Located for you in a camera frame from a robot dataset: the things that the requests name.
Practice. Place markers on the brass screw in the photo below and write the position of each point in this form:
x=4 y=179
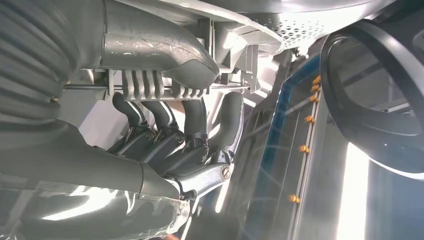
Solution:
x=314 y=88
x=303 y=149
x=294 y=198
x=313 y=98
x=309 y=119
x=317 y=80

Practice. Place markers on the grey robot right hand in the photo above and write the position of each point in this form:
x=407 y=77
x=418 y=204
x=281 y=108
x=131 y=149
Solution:
x=149 y=43

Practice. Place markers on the blue edged metal panel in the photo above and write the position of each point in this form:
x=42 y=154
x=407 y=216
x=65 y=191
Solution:
x=298 y=165

